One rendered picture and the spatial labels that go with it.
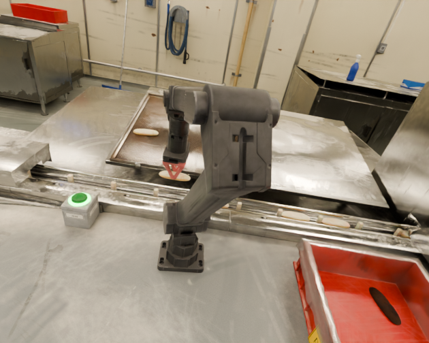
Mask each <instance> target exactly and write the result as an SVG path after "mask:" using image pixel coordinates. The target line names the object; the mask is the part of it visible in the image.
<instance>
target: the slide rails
mask: <svg viewBox="0 0 429 343"><path fill-rule="evenodd" d="M30 172H31V173H34V174H41V175H46V176H54V177H58V178H67V176H68V175H69V174H64V173H59V172H55V171H47V170H42V169H35V168H31V169H30ZM29 177H32V178H40V179H45V180H52V181H57V182H65V183H70V184H77V185H82V186H89V187H95V188H99V189H107V190H111V191H119V192H124V193H132V194H136V195H144V196H149V197H157V198H162V199H169V200H174V201H180V200H179V199H172V198H167V197H159V196H154V195H147V194H142V193H134V192H129V191H122V190H117V189H109V188H105V187H100V186H92V185H87V184H80V183H75V182H67V181H62V180H55V179H50V178H43V177H37V176H30V175H29ZM73 177H74V180H79V181H83V182H91V183H95V184H104V185H108V186H111V182H112V181H109V180H101V179H96V178H89V177H84V176H76V175H73ZM116 187H121V188H125V189H133V190H137V191H146V192H150V193H154V189H155V188H151V187H146V186H138V185H134V184H125V183H121V182H116ZM158 194H162V195H170V196H175V197H183V198H185V196H186V194H187V193H180V192H175V191H167V190H163V189H159V191H158ZM228 204H229V206H237V204H238V202H237V201H231V202H229V203H228ZM241 208H249V209H254V210H262V211H267V212H274V213H277V212H278V210H279V208H271V207H266V206H259V205H254V204H249V203H242V206H241ZM224 209H228V210H236V211H241V212H249V213H254V214H261V215H266V216H274V217H279V218H285V217H283V216H276V215H271V214H263V213H259V212H251V211H246V210H239V209H234V208H224ZM283 211H291V210H284V209H283ZM291 212H296V211H291ZM299 213H303V212H299ZM303 214H305V215H307V216H308V217H309V218H311V219H316V220H317V218H318V216H319V215H316V214H308V213H303ZM323 217H324V218H333V217H329V216H323ZM336 219H339V220H342V221H346V222H348V223H349V225H353V226H356V225H357V224H358V222H357V221H353V220H345V219H341V218H336ZM304 222H308V223H316V224H320V225H326V224H324V223H318V222H313V221H304ZM363 224H364V225H363V227H366V228H371V229H378V230H383V231H391V232H395V231H396V230H397V229H398V228H395V227H387V226H383V225H374V224H370V223H363ZM345 229H353V230H358V231H366V232H371V233H378V234H383V235H390V236H396V237H400V238H405V237H403V236H401V235H392V234H388V233H380V232H376V231H368V230H363V229H355V228H350V227H348V228H345Z"/></svg>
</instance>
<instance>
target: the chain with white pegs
mask: <svg viewBox="0 0 429 343"><path fill-rule="evenodd" d="M27 173H28V175H30V176H36V175H31V172H30V170H29V171H28V172H27ZM37 177H43V176H37ZM43 178H48V177H43ZM50 179H55V180H60V179H56V178H50ZM67 179H68V180H62V181H67V182H74V177H73V175H72V174H69V175H68V176H67ZM76 183H80V184H86V183H81V182H76ZM87 185H92V186H98V185H94V184H87ZM100 187H105V188H109V189H117V188H116V182H114V181H112V182H111V188H110V187H106V186H100ZM117 190H121V189H117ZM122 191H128V190H122ZM158 191H159V189H156V188H155V189H154V196H159V195H158ZM129 192H134V193H140V192H135V191H129ZM142 194H147V195H152V194H148V193H142ZM159 197H165V196H159ZM167 198H172V199H177V198H173V197H167ZM179 200H182V199H179ZM241 206H242V202H238V204H237V207H236V208H234V209H239V210H244V209H241ZM246 211H251V212H257V211H252V210H246ZM259 213H263V212H259ZM282 213H283V209H280V208H279V210H278V212H277V214H271V215H276V216H281V215H282ZM263 214H269V213H265V212H264V213H263ZM322 220H323V216H321V215H319V216H318V218H317V220H316V221H313V220H309V221H313V222H318V223H322ZM363 225H364V224H363V222H358V224H357V225H356V227H350V228H355V229H362V227H363ZM363 230H368V231H373V230H369V229H363ZM376 232H380V233H386V232H381V231H376ZM402 232H403V230H402V229H400V228H398V229H397V230H396V231H395V233H388V234H392V235H401V233H402Z"/></svg>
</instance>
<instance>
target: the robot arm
mask: <svg viewBox="0 0 429 343"><path fill-rule="evenodd" d="M163 106H164V107H165V112H166V114H167V117H168V121H169V130H168V131H169V132H168V144H167V146H166V148H165V150H164V152H163V157H162V163H163V165H164V167H165V168H166V169H167V171H168V173H169V175H170V178H171V179H174V180H175V179H176V178H177V177H178V175H179V173H180V172H181V171H182V170H183V169H184V167H185V165H186V162H187V157H188V156H189V147H190V142H188V134H189V125H200V129H201V137H202V150H203V158H204V170H203V172H202V173H201V174H200V176H199V178H198V179H197V180H196V181H195V183H194V185H193V186H192V187H191V189H190V190H189V192H188V193H187V194H186V196H185V198H184V199H182V200H180V201H178V202H176V203H164V204H163V230H164V234H165V235H166V234H171V236H170V239H169V240H163V241H162V242H161V245H160V250H159V258H158V263H157V269H158V270H159V271H169V272H192V273H202V272H203V271H204V245H203V244H202V243H199V242H198V237H197V235H196V233H200V232H202V231H206V230H207V228H208V222H209V221H211V217H210V215H212V214H214V213H215V212H216V211H217V210H219V209H221V208H222V207H223V206H225V205H227V204H228V203H229V202H231V201H232V200H234V199H235V198H237V197H239V196H242V195H246V194H248V193H251V192H255V191H258V192H264V191H266V190H268V189H269V188H270V187H271V185H272V128H274V127H275V126H276V124H277V123H278V121H279V117H280V113H281V108H280V103H279V101H278V99H276V98H272V97H270V94H269V93H268V91H266V90H263V89H256V88H242V87H235V86H221V85H214V84H206V85H205V86H172V85H169V88H168V90H164V91H163ZM236 136H238V142H235V138H236ZM169 165H171V166H172V169H173V172H176V173H175V175H173V174H172V170H171V169H170V166H169ZM176 166H178V167H176Z"/></svg>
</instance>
